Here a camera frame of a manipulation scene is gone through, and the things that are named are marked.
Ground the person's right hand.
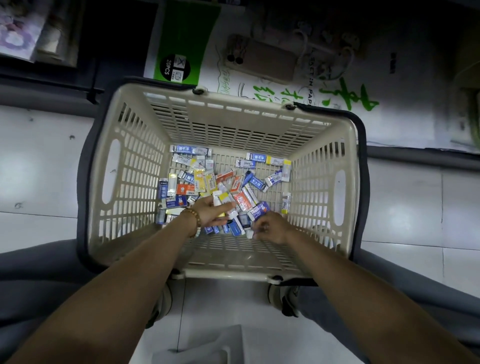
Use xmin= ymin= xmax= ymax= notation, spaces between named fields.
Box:
xmin=250 ymin=211 xmax=297 ymax=247

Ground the person's left hand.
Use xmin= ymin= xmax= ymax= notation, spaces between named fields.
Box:
xmin=191 ymin=194 xmax=238 ymax=230

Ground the single yellow eraser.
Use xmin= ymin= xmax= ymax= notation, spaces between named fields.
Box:
xmin=212 ymin=191 xmax=235 ymax=211

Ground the pile of mixed packaged erasers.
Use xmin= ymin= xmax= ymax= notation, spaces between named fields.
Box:
xmin=155 ymin=144 xmax=293 ymax=239

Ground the beige plastic shopping basket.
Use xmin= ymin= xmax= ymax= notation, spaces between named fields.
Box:
xmin=76 ymin=76 xmax=371 ymax=286

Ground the person's left forearm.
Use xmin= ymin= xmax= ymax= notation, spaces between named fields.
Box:
xmin=7 ymin=215 xmax=200 ymax=364

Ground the person's right forearm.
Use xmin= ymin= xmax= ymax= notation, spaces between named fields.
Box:
xmin=284 ymin=228 xmax=477 ymax=364

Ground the person's right shoe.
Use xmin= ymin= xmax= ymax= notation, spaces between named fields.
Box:
xmin=267 ymin=283 xmax=301 ymax=319

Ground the person's shoe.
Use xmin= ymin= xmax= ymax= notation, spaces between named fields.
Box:
xmin=267 ymin=283 xmax=301 ymax=319
xmin=145 ymin=283 xmax=173 ymax=330

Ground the person's left shoe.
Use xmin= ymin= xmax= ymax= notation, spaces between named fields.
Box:
xmin=145 ymin=283 xmax=173 ymax=330

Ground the grey plastic stool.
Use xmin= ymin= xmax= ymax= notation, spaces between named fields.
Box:
xmin=151 ymin=324 xmax=245 ymax=364

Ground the green and white paper pack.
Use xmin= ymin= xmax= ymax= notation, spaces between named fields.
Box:
xmin=143 ymin=0 xmax=451 ymax=149

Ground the dark metal shelf unit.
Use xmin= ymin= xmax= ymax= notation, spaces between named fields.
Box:
xmin=0 ymin=0 xmax=480 ymax=172

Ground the purple cartoon cover book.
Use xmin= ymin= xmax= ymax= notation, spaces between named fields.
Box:
xmin=0 ymin=0 xmax=82 ymax=68

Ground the wooden bead bracelet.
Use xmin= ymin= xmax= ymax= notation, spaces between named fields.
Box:
xmin=179 ymin=208 xmax=203 ymax=239

